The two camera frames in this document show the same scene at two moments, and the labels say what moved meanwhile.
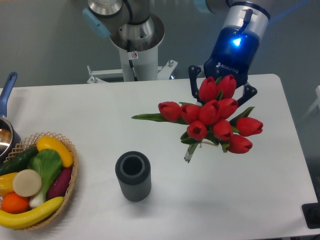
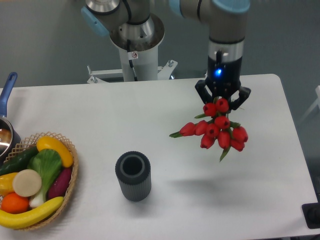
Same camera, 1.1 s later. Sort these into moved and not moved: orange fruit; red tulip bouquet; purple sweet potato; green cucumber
Moved: red tulip bouquet
Not moved: orange fruit; purple sweet potato; green cucumber
